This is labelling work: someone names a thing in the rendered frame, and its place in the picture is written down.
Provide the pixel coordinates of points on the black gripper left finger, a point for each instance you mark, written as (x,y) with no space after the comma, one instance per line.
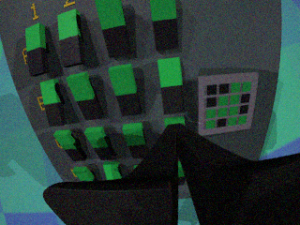
(147,196)

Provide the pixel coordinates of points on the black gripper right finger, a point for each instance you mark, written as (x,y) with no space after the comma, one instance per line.
(224,186)

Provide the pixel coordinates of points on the grey switch panel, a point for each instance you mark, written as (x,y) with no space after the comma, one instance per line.
(99,80)

